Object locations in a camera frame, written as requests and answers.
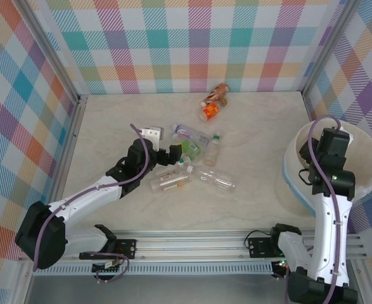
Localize clear bottle green cap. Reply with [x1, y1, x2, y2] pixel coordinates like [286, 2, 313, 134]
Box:
[153, 158, 186, 180]

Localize green label bottle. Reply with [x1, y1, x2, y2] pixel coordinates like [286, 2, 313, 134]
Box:
[181, 139, 203, 164]

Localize clear bottle pink purple label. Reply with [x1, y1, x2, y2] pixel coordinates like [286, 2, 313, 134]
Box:
[172, 123, 212, 145]

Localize clear bottle white cap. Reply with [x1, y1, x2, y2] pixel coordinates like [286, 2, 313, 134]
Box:
[149, 166, 195, 193]

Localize beige bottle green band cap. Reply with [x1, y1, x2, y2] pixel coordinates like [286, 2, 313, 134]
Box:
[203, 132, 223, 168]

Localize white round bin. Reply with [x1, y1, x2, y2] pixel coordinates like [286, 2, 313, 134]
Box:
[280, 119, 372, 219]

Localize orange label bottle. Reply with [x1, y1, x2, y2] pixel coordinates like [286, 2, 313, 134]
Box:
[199, 103, 221, 122]

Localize brown label bottle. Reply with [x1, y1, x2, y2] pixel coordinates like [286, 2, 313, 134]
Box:
[201, 82, 231, 107]

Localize small electronics board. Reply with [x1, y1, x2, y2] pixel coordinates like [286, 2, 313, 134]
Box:
[92, 259, 123, 275]
[273, 259, 296, 276]

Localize grey metal lower shelf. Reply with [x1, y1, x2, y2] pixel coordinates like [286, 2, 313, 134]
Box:
[23, 274, 364, 304]

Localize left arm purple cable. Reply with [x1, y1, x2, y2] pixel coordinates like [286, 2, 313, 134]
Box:
[32, 123, 151, 284]

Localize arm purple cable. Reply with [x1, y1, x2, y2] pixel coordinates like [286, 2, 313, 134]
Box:
[32, 123, 151, 284]
[282, 114, 345, 304]

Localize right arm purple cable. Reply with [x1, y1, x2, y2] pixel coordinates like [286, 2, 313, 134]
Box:
[282, 114, 345, 304]

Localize aluminium side rail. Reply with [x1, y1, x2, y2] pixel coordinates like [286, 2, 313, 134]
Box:
[46, 94, 90, 206]
[301, 91, 321, 127]

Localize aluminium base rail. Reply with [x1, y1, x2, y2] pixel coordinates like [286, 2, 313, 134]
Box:
[17, 226, 367, 263]

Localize aluminium frame post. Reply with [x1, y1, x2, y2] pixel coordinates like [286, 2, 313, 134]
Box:
[19, 0, 90, 105]
[301, 0, 361, 96]

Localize white slotted cable duct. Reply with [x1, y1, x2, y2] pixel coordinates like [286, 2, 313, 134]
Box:
[33, 264, 275, 276]

